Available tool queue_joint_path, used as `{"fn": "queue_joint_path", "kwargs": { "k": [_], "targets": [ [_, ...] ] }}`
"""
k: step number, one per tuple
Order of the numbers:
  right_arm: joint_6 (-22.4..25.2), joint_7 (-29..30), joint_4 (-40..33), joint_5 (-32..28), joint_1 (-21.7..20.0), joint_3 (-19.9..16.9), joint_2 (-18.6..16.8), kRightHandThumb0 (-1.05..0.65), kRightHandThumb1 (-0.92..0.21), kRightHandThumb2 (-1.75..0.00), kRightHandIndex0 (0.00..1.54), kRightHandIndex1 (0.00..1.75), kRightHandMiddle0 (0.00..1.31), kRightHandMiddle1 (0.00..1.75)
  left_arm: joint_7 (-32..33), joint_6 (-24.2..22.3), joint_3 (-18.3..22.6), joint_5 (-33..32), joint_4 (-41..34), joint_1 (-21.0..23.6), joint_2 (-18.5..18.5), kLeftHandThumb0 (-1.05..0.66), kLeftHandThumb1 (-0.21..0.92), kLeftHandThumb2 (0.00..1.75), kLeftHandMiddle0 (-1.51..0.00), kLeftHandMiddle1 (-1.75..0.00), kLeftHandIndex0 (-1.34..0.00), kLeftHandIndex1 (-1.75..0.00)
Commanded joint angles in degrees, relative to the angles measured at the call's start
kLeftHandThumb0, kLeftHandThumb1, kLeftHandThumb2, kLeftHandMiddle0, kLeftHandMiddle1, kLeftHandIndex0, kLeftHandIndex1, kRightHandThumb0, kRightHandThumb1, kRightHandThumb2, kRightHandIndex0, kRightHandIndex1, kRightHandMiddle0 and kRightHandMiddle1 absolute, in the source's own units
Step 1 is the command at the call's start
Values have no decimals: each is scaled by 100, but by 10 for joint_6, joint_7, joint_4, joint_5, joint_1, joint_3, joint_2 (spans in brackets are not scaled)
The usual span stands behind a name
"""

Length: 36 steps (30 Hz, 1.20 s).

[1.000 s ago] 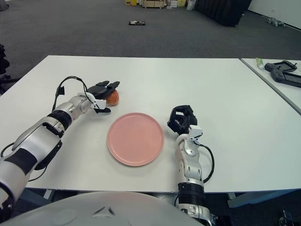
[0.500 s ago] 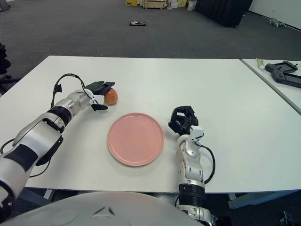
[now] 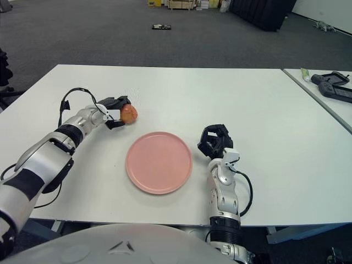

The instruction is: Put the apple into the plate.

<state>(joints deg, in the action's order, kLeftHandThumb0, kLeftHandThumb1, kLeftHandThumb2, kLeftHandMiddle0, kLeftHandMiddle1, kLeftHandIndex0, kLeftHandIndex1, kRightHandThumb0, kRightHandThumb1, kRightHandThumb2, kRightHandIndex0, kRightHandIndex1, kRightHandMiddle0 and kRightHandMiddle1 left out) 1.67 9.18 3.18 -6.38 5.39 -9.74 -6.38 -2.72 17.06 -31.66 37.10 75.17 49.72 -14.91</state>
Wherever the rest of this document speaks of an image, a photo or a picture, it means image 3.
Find grey robot torso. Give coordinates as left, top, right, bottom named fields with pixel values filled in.
left=0, top=223, right=237, bottom=264

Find black cloth covered cabinet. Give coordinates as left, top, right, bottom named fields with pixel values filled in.
left=228, top=0, right=298, bottom=32

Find blue grey table frame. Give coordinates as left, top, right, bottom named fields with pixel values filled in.
left=266, top=222, right=352, bottom=245

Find black caster wheel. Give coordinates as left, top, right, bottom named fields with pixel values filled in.
left=327, top=246, right=344, bottom=264

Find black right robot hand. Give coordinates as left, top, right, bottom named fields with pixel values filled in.
left=197, top=124, right=234, bottom=160

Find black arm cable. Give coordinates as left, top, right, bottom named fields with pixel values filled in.
left=57, top=87, right=108, bottom=130
left=233, top=169, right=253, bottom=217

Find small grey quadruped robot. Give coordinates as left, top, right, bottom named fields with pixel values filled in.
left=313, top=20, right=338, bottom=32

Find pink round plate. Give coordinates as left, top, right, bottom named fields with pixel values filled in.
left=125, top=131, right=193, bottom=195

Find black office chair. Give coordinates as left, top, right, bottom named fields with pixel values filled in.
left=0, top=48, right=24, bottom=109

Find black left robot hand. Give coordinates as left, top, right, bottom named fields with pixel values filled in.
left=96, top=96, right=131, bottom=130

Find red yellow apple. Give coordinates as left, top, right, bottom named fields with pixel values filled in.
left=119, top=103, right=138, bottom=125

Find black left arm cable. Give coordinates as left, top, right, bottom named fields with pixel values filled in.
left=57, top=87, right=108, bottom=130

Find stacked cardboard boxes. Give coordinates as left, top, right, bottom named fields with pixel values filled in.
left=196, top=0, right=221, bottom=11

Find wooden crate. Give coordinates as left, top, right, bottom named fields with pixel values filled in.
left=168, top=0, right=197, bottom=11

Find black handheld controller with screen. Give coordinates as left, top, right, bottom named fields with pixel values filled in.
left=318, top=81, right=352, bottom=104

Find black handheld controller with frame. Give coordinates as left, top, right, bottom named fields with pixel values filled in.
left=310, top=71, right=350, bottom=86

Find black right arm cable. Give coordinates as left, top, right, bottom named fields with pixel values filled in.
left=233, top=169, right=253, bottom=217

